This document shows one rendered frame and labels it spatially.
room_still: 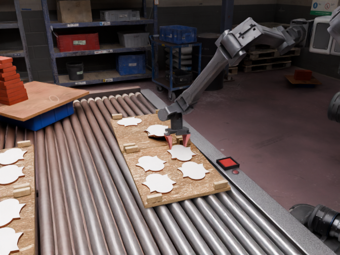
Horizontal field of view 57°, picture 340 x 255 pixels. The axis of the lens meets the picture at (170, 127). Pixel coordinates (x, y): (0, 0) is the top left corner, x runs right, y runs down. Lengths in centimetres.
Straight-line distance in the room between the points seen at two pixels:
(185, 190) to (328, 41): 90
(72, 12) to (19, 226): 463
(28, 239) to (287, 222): 85
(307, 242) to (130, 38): 498
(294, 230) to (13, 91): 157
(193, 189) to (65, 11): 459
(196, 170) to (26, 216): 66
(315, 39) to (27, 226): 138
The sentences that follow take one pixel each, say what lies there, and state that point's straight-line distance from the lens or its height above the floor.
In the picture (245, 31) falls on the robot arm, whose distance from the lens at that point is 115.
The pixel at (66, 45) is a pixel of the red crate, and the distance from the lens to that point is 550.
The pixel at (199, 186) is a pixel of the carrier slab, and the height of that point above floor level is 94.
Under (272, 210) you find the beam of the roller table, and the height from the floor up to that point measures 92.
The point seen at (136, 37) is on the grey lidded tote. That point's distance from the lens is 575.
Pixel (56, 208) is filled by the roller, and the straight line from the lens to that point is 124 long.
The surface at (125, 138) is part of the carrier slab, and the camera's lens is 162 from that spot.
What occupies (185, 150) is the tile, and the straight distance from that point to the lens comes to 147.
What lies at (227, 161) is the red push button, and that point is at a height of 93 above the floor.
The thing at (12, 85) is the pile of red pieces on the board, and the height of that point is 115.
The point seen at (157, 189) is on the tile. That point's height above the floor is 94.
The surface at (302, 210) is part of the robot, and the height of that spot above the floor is 24.
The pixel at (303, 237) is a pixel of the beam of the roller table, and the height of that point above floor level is 92.
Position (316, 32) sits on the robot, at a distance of 159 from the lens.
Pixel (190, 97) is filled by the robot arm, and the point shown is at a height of 122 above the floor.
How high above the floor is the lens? 166
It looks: 25 degrees down
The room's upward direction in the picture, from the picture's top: straight up
